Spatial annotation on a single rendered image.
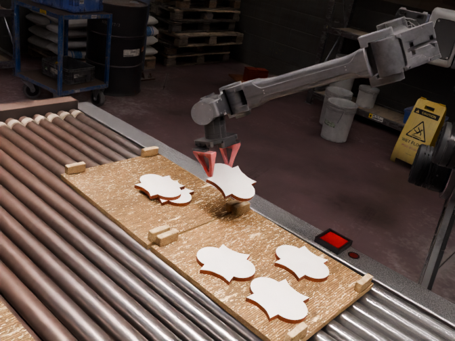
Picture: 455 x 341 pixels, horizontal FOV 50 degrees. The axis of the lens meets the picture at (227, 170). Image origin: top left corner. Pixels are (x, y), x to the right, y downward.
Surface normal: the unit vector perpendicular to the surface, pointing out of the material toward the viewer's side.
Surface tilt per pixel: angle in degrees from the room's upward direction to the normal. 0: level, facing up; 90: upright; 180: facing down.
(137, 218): 0
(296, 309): 0
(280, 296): 0
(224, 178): 15
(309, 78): 95
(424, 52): 73
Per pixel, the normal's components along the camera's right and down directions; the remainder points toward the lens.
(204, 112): -0.22, 0.30
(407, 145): -0.68, 0.00
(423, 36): 0.19, 0.16
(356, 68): -0.52, 0.37
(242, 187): 0.29, -0.75
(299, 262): 0.16, -0.89
